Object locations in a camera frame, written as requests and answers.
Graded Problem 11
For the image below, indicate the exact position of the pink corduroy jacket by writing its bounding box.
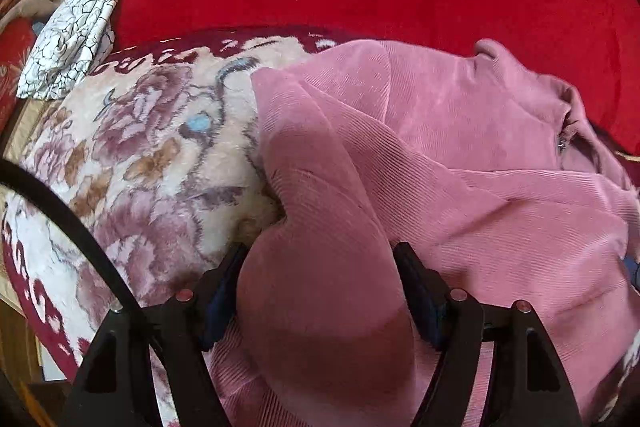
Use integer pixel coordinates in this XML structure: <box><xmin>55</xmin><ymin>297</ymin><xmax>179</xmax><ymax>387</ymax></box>
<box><xmin>212</xmin><ymin>40</ymin><xmax>639</xmax><ymax>426</ymax></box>

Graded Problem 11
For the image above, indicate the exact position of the floral plush blanket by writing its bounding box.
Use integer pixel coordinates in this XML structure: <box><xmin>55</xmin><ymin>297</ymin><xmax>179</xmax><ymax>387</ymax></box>
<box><xmin>0</xmin><ymin>25</ymin><xmax>352</xmax><ymax>427</ymax></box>

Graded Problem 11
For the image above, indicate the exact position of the white crackle-pattern folded cloth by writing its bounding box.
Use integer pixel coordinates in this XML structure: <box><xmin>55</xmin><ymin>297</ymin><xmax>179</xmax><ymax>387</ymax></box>
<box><xmin>16</xmin><ymin>0</ymin><xmax>119</xmax><ymax>100</ymax></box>

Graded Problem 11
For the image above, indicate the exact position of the red patterned bag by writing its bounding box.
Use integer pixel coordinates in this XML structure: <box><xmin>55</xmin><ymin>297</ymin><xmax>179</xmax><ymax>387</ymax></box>
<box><xmin>0</xmin><ymin>18</ymin><xmax>36</xmax><ymax>129</ymax></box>

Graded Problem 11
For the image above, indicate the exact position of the black cable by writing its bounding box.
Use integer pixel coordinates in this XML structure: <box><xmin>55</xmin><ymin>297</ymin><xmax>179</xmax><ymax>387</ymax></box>
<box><xmin>0</xmin><ymin>157</ymin><xmax>144</xmax><ymax>316</ymax></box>

